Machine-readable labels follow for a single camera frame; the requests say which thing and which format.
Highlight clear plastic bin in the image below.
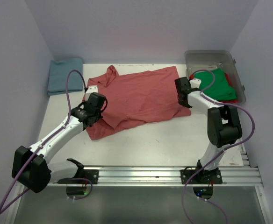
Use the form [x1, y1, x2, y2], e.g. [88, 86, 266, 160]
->
[185, 50, 246, 105]

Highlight salmon pink t shirt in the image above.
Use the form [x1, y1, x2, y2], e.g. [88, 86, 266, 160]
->
[86, 65, 191, 140]

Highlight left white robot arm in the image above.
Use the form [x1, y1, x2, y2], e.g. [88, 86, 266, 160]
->
[12, 92, 108, 193]

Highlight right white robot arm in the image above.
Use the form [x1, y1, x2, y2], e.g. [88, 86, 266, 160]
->
[175, 77, 242, 184]

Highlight red folded t shirt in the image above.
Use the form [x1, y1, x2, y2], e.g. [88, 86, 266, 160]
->
[189, 72, 239, 104]

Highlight green folded t shirt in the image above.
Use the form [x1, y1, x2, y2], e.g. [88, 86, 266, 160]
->
[192, 68, 237, 101]

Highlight blue folded t shirt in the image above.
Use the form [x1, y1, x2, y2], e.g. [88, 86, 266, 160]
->
[47, 58, 84, 96]

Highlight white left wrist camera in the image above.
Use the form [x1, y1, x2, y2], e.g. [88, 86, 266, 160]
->
[83, 85, 98, 101]

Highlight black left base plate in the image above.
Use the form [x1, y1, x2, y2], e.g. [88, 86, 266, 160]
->
[58, 169, 99, 184]

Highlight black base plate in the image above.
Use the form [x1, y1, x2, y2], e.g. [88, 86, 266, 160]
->
[180, 168, 223, 184]
[58, 169, 99, 184]

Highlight aluminium mounting rail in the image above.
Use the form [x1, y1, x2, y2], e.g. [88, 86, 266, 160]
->
[47, 166, 260, 187]

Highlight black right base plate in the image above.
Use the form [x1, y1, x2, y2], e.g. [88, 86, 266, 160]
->
[180, 168, 223, 184]

